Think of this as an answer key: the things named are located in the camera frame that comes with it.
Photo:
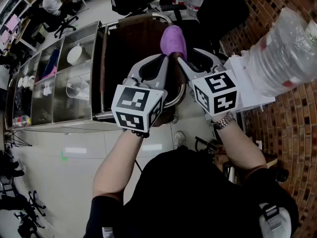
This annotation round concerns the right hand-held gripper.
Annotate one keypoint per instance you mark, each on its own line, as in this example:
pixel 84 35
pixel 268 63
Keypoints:
pixel 220 85

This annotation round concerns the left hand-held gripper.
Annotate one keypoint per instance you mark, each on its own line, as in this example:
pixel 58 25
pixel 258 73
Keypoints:
pixel 128 100

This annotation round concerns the brown laundry cart bin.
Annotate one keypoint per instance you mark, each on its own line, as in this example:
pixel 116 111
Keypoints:
pixel 128 58

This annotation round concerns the purple cloth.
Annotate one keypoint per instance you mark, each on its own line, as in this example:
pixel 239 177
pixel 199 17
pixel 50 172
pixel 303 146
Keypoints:
pixel 173 41

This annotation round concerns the person's left forearm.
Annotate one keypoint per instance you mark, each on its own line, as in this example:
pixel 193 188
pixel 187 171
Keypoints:
pixel 116 167

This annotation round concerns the person's right forearm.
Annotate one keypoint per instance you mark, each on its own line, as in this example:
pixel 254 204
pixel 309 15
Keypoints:
pixel 237 147

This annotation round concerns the steel compartment trolley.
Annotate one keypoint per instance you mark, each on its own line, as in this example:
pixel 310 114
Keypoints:
pixel 74 127

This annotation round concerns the black plastic bag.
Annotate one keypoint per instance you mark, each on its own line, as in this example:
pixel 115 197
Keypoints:
pixel 22 100

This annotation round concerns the white bucket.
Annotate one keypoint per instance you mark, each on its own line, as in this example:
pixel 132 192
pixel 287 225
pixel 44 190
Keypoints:
pixel 195 7

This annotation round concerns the white water dispenser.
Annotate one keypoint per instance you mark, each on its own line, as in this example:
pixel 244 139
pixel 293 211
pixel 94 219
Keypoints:
pixel 250 95

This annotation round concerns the silver wristwatch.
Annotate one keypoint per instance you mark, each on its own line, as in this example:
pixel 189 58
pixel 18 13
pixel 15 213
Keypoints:
pixel 223 122

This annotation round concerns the person's white shoe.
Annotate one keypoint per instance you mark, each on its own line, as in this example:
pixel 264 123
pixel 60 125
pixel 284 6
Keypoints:
pixel 178 139

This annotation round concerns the clear plastic pitcher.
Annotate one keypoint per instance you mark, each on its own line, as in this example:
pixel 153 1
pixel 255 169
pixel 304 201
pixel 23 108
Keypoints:
pixel 76 90

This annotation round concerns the large white cup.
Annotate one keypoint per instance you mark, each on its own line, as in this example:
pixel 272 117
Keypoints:
pixel 74 54

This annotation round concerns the clear water jug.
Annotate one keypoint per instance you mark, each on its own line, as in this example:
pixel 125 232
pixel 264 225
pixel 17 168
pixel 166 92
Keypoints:
pixel 280 58

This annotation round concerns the blue pink packet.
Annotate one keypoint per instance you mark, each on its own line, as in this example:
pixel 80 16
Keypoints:
pixel 50 63

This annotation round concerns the white plastic bag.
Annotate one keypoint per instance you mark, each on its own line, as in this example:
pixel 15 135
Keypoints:
pixel 47 90

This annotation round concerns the paper cup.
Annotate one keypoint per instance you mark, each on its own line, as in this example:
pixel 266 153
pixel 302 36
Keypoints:
pixel 312 33

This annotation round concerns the white mug blue stripe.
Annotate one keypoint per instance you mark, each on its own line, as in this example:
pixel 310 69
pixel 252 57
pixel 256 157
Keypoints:
pixel 29 80

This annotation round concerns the plain white mug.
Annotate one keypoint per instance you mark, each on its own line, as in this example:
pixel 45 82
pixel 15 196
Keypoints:
pixel 20 82

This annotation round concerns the person's black shirt torso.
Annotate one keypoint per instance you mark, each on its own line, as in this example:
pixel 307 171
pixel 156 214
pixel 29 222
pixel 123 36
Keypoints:
pixel 185 195

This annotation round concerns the wooden top white desk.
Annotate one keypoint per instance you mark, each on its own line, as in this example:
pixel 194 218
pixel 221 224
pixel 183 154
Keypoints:
pixel 24 31

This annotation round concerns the red label bottle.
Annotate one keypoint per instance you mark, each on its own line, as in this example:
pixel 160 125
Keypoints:
pixel 22 121

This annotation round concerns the black round object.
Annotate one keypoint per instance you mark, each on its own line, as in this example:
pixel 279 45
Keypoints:
pixel 282 175

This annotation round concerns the pink lit monitor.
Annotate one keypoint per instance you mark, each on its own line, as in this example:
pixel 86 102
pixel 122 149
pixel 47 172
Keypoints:
pixel 13 22
pixel 5 36

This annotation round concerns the black chest-mounted bracket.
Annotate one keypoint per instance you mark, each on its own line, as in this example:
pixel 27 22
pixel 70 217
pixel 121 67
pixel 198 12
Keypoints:
pixel 205 142

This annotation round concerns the white wall socket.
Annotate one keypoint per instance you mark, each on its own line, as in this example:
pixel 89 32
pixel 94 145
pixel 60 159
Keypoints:
pixel 259 144

